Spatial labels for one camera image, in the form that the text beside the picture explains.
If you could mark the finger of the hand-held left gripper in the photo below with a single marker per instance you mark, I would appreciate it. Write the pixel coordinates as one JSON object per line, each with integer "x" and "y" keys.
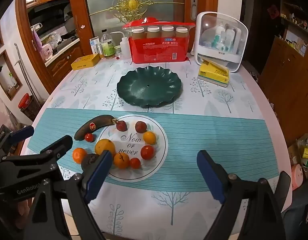
{"x": 51, "y": 152}
{"x": 21, "y": 133}

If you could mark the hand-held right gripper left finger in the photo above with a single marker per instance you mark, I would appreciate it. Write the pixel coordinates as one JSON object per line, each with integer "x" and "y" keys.
{"x": 99, "y": 175}

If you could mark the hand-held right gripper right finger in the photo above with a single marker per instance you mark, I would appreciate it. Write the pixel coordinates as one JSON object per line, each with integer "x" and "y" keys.
{"x": 211, "y": 177}

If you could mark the dark avocado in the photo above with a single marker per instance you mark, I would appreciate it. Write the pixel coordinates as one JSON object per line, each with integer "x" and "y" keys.
{"x": 88, "y": 160}

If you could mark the tangerine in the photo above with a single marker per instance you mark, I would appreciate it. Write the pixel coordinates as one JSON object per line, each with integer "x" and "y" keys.
{"x": 79, "y": 155}
{"x": 121, "y": 160}

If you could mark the large orange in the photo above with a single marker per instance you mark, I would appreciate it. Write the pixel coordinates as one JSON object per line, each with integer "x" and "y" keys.
{"x": 104, "y": 147}

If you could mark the small red tomato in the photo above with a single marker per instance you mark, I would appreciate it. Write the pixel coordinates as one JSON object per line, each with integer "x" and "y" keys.
{"x": 135, "y": 163}
{"x": 89, "y": 137}

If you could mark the overripe dark banana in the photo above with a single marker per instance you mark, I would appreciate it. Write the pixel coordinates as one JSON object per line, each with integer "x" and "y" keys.
{"x": 94, "y": 127}

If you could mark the dark green scalloped plate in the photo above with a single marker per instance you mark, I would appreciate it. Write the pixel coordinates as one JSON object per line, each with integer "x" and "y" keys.
{"x": 144, "y": 87}

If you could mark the red lidded container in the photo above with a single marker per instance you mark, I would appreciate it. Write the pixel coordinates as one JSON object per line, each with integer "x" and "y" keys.
{"x": 25, "y": 101}

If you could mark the teal striped placemat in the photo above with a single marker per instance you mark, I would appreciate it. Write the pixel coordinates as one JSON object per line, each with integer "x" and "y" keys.
{"x": 206, "y": 135}

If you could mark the large red tomato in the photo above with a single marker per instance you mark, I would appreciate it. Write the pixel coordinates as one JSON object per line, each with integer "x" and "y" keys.
{"x": 147, "y": 152}

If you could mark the yellow tomato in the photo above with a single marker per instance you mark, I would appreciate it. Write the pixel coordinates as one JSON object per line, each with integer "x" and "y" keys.
{"x": 149, "y": 138}

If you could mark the tree-print tablecloth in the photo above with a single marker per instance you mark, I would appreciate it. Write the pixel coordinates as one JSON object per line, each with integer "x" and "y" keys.
{"x": 219, "y": 100}

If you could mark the pink round container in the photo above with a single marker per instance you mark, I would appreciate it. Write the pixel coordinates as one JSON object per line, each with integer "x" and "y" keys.
{"x": 298, "y": 177}

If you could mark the grey chair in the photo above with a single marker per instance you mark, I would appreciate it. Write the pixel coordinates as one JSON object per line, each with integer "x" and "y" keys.
{"x": 299, "y": 215}

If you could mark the flat yellow box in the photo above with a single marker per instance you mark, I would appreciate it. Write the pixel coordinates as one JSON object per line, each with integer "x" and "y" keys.
{"x": 85, "y": 61}

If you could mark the yellow tissue pack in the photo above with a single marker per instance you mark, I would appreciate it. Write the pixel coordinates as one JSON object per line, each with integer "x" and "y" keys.
{"x": 214, "y": 75}

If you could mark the small metal can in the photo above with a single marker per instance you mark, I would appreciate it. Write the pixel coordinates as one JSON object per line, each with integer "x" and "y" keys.
{"x": 100, "y": 51}

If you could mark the white and blue carton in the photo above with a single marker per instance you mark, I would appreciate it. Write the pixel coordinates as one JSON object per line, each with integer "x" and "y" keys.
{"x": 94, "y": 43}

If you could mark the wooden sideboard cabinet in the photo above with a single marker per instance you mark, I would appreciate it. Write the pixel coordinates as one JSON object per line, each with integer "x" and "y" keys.
{"x": 286, "y": 87}

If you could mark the white storage box clear lid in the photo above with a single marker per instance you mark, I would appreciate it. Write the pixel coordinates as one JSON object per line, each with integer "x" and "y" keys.
{"x": 234, "y": 62}

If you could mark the clear bottle green label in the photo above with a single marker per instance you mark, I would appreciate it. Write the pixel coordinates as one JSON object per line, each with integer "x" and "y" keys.
{"x": 108, "y": 50}

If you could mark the small drinking glass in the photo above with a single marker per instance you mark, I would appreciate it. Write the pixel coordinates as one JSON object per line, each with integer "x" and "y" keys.
{"x": 118, "y": 52}

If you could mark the white wash bottle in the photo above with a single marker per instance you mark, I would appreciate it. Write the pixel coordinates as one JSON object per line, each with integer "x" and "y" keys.
{"x": 124, "y": 48}

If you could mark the red paper cup package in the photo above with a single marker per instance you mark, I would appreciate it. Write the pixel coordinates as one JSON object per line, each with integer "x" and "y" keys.
{"x": 156, "y": 50}

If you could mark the gold door ornament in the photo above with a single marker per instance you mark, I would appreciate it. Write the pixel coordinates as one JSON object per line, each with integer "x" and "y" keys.
{"x": 132, "y": 3}

